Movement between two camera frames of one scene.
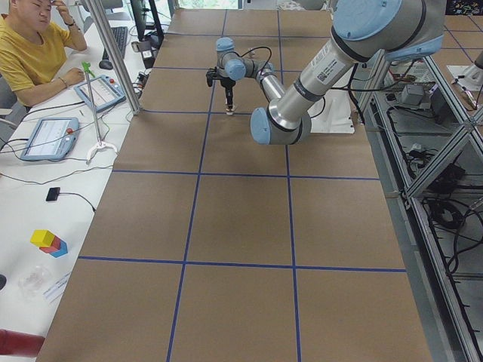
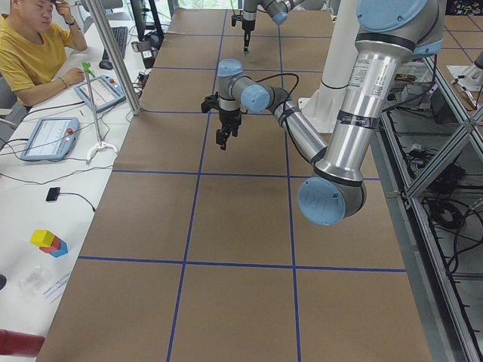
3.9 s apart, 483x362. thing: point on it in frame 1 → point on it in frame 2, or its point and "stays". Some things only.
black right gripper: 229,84 → 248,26
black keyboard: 120,34 stays
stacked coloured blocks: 48,243 stays
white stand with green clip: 87,66 stays
